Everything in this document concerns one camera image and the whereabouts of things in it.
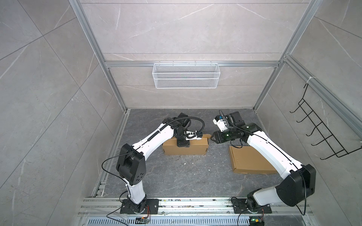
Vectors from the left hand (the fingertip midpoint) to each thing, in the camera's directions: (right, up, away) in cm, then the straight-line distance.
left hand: (186, 137), depth 85 cm
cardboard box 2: (+37, -14, +1) cm, 39 cm away
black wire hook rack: (+66, +2, -21) cm, 69 cm away
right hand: (+16, +1, -4) cm, 17 cm away
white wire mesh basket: (-1, +43, +16) cm, 46 cm away
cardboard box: (+6, -5, -4) cm, 9 cm away
